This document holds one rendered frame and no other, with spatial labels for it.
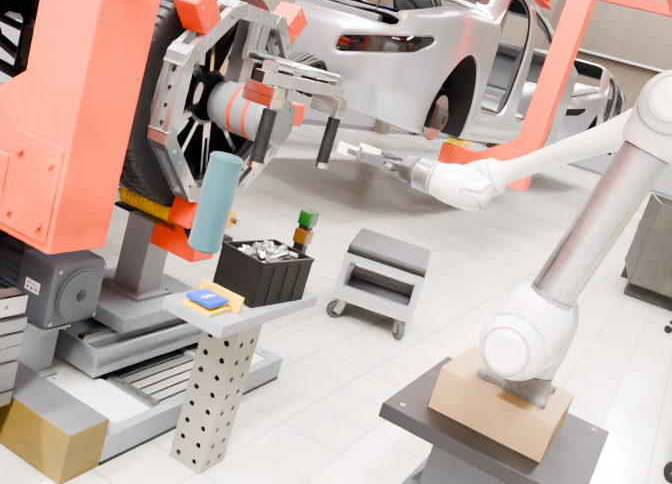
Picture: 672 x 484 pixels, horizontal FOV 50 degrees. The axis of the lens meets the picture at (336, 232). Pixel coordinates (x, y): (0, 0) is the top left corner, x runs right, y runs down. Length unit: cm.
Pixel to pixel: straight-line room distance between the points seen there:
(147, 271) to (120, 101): 78
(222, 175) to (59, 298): 50
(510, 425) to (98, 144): 114
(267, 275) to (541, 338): 63
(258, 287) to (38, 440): 59
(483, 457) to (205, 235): 88
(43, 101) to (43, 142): 8
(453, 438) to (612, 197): 66
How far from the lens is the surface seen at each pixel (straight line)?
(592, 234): 164
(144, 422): 194
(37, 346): 201
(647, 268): 572
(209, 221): 191
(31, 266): 192
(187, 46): 184
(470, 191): 189
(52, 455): 180
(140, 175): 196
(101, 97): 154
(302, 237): 191
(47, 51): 157
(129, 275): 225
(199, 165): 217
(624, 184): 163
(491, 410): 185
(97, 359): 203
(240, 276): 174
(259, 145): 178
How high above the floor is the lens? 106
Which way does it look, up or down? 13 degrees down
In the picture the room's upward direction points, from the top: 17 degrees clockwise
